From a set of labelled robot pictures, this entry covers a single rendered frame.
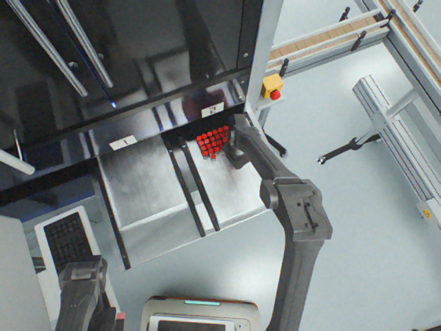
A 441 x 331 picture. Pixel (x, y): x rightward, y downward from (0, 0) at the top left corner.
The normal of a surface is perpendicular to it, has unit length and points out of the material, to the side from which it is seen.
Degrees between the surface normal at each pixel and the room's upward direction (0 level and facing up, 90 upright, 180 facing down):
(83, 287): 41
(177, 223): 0
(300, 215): 27
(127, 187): 0
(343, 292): 0
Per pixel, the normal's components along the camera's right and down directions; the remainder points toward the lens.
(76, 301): 0.09, -0.85
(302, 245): 0.18, 0.40
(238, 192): 0.01, -0.31
